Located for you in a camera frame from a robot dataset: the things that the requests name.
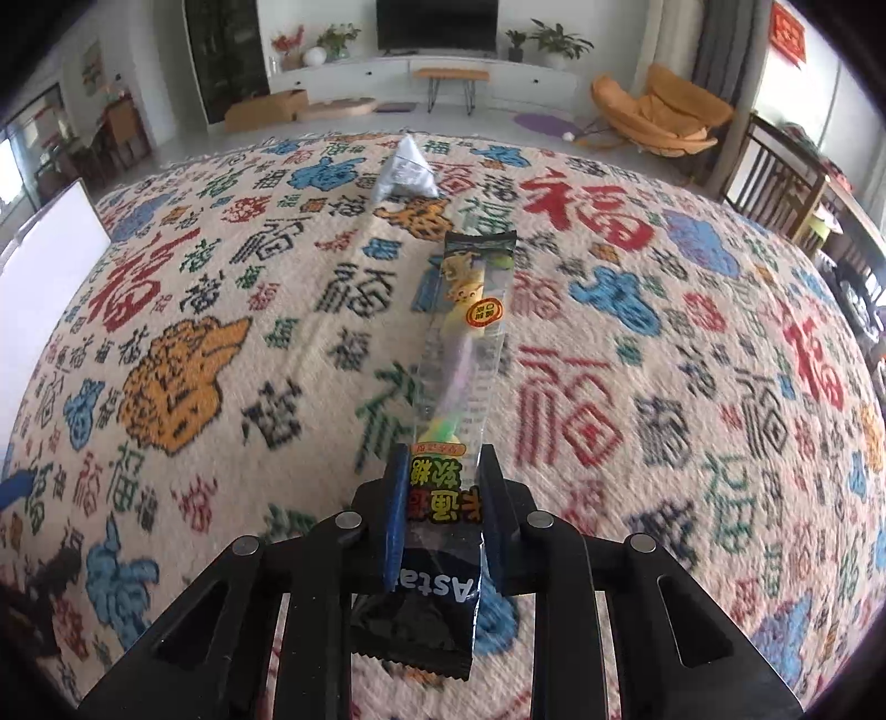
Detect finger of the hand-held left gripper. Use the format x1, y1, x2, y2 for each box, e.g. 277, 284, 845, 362
0, 547, 83, 662

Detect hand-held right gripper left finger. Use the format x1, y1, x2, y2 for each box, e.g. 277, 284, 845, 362
78, 443, 411, 720

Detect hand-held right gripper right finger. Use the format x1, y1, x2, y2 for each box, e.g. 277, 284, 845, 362
476, 443, 804, 720

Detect clear long candy packet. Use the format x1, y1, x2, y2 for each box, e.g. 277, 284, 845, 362
349, 230, 519, 683

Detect white cardboard box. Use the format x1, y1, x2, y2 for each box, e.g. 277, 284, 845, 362
0, 178, 114, 445

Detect printed blanket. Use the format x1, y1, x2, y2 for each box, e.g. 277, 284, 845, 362
0, 125, 886, 720

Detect purple round mat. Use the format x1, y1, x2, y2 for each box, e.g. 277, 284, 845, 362
513, 111, 570, 137

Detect beige cat scratcher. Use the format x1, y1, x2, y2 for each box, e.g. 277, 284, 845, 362
303, 96, 378, 119

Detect brown cardboard box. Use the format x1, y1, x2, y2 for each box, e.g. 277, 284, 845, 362
223, 89, 310, 133

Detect orange lounge chair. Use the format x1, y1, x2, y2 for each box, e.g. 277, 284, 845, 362
590, 63, 735, 157

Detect white television cabinet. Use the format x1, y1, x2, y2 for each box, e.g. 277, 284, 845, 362
266, 51, 580, 112

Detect wooden stool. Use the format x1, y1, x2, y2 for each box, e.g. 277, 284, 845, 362
413, 66, 491, 116

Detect dark wooden bench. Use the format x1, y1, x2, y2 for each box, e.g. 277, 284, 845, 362
719, 110, 886, 279

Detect wooden dining furniture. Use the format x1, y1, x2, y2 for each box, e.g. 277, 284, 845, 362
81, 92, 151, 176

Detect green bushy potted plant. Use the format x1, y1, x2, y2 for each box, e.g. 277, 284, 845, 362
316, 22, 363, 63

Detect red flowers in vase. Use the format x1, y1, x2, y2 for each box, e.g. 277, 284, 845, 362
270, 25, 306, 71

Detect large leafy potted plant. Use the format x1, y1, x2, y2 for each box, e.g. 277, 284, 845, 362
529, 18, 595, 69

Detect dark glass cabinet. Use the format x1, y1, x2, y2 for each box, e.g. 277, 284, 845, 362
183, 0, 271, 126

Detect black television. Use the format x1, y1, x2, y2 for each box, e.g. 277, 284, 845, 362
375, 0, 500, 57

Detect grey curtain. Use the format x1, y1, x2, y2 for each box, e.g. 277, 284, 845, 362
691, 0, 770, 133

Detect framed wall picture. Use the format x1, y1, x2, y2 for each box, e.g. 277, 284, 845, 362
81, 40, 105, 99

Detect red wall hanging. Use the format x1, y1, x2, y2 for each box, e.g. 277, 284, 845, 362
770, 1, 808, 69

